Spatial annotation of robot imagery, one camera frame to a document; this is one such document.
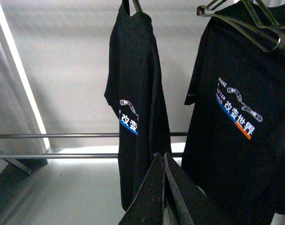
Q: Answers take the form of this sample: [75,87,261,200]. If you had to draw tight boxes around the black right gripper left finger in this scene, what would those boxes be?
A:
[119,152,165,225]

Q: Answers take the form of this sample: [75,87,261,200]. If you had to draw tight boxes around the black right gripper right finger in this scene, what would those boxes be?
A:
[163,153,229,225]

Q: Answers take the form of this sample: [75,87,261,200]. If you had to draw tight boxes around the black hanger of shirt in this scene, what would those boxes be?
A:
[122,0,143,14]

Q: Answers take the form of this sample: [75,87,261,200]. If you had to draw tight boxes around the dark metal clothes hanger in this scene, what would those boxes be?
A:
[196,0,285,56]

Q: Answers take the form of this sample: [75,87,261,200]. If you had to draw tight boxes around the black printed t-shirt right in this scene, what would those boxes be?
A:
[181,0,285,225]

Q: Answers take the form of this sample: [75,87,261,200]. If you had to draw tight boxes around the thin lower rack bar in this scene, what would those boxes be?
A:
[0,132,189,139]

